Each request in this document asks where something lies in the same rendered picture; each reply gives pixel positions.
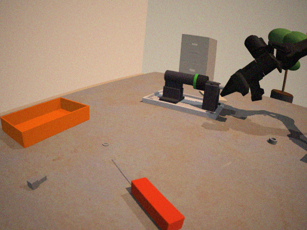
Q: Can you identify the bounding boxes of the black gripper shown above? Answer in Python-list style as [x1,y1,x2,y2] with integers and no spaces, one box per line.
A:
[220,60,265,97]

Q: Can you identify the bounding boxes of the orange open-top tray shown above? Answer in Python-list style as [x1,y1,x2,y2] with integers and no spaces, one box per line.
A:
[0,97,90,148]

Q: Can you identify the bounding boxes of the red block with thin grey rod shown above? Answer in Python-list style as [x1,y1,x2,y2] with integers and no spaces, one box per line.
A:
[112,159,185,230]

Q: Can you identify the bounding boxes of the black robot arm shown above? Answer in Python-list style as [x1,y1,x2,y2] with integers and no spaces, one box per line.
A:
[244,35,307,101]

